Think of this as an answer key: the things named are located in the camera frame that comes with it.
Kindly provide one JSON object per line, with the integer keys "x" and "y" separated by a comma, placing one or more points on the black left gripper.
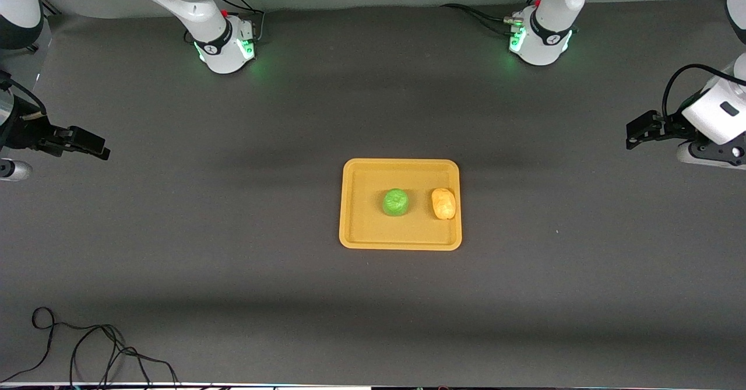
{"x": 670, "y": 126}

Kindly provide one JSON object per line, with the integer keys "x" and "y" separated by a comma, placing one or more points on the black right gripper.
{"x": 24, "y": 132}

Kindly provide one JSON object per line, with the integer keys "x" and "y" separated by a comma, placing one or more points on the yellow-brown potato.
{"x": 444, "y": 203}

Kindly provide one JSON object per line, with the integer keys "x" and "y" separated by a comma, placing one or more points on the green apple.
{"x": 396, "y": 202}

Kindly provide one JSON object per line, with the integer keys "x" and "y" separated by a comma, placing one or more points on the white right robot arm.
{"x": 192, "y": 5}

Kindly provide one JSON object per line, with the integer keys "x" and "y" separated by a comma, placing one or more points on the yellow plastic tray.
{"x": 361, "y": 227}

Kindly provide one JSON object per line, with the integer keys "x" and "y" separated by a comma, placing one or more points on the dark grey table mat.
{"x": 373, "y": 320}

